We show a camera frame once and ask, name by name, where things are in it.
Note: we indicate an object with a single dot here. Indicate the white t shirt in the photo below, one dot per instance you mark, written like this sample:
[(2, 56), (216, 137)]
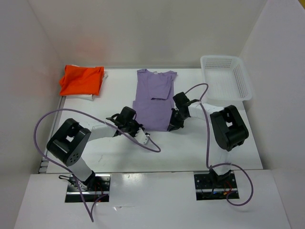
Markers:
[(90, 97)]

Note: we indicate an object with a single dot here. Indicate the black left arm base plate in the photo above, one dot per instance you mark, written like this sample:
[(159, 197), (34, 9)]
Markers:
[(98, 190)]

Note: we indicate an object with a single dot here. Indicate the lavender t shirt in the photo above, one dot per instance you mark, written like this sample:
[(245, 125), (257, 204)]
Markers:
[(154, 99)]

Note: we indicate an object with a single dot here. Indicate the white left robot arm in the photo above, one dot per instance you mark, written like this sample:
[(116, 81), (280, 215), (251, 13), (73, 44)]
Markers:
[(70, 140)]

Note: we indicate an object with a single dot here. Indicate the white plastic laundry basket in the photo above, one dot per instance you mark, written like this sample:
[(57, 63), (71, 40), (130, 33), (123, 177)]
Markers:
[(227, 78)]

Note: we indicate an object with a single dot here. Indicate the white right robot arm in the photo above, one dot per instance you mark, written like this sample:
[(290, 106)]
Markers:
[(228, 128)]

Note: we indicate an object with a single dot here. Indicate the orange t shirt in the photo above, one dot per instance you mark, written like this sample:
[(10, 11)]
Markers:
[(66, 81)]

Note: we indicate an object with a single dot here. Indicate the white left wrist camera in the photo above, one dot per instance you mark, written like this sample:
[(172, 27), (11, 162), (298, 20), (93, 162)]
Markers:
[(141, 137)]

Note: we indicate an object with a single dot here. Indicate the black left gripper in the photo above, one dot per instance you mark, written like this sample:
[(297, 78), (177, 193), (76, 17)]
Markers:
[(137, 125)]

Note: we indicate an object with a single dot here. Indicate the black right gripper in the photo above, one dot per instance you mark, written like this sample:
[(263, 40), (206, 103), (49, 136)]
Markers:
[(173, 125)]

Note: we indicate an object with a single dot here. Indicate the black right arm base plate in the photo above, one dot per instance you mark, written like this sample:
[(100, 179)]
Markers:
[(206, 190)]

